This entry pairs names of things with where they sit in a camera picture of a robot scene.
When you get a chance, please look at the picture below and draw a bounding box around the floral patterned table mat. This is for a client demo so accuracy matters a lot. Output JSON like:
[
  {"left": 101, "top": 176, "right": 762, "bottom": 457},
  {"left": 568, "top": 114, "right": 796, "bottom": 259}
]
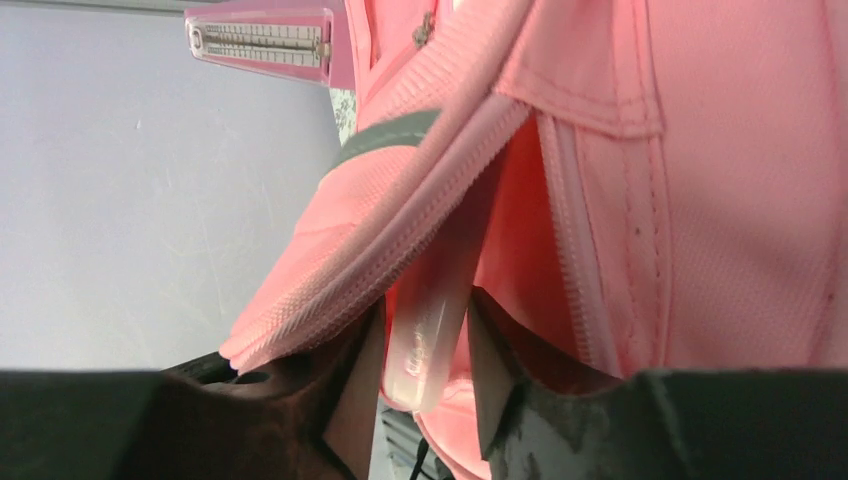
[{"left": 329, "top": 88, "right": 357, "bottom": 145}]

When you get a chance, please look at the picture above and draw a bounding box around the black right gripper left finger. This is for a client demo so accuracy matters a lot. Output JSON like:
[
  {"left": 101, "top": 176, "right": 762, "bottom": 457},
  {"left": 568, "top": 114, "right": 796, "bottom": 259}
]
[{"left": 1, "top": 303, "right": 385, "bottom": 479}]

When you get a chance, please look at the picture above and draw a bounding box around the pink highlighter pen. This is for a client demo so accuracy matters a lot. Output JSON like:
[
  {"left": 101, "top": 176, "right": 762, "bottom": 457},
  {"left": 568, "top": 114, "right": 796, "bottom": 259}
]
[{"left": 381, "top": 165, "right": 505, "bottom": 415}]

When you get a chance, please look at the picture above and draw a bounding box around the pink student backpack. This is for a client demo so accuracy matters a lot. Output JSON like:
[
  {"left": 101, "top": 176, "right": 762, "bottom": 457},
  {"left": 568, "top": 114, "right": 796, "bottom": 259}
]
[{"left": 220, "top": 1, "right": 847, "bottom": 479}]

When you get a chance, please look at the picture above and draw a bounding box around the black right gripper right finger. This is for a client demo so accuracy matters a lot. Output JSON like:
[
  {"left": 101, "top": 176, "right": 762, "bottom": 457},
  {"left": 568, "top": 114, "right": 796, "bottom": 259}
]
[{"left": 468, "top": 288, "right": 847, "bottom": 479}]

